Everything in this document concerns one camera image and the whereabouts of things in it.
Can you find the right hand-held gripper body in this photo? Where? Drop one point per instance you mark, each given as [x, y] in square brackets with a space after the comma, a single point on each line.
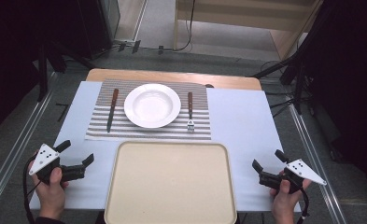
[302, 171]

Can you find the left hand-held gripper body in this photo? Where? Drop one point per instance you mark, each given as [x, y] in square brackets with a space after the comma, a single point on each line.
[45, 155]

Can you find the white deep plate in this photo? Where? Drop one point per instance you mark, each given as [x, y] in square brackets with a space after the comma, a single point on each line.
[152, 105]

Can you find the person's right hand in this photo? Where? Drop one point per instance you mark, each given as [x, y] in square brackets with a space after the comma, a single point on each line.
[284, 205]

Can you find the person's left hand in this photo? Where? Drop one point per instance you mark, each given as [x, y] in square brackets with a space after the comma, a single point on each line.
[50, 199]

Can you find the striped placemat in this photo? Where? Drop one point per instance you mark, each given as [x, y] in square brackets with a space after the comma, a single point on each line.
[140, 133]

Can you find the black metal stand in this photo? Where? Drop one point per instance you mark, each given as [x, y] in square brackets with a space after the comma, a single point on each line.
[42, 71]
[299, 87]

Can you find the small dark object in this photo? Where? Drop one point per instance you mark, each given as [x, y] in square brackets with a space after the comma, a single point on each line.
[209, 86]

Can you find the black curtain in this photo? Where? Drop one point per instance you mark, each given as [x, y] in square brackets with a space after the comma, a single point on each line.
[3, 62]
[352, 77]

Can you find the aluminium rail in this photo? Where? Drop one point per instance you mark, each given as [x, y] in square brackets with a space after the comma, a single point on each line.
[315, 161]
[13, 158]

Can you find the small black bracket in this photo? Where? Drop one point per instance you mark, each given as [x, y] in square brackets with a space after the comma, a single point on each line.
[122, 46]
[136, 46]
[161, 49]

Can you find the beige wooden frame furniture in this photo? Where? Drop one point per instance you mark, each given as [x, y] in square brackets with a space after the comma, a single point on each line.
[234, 18]

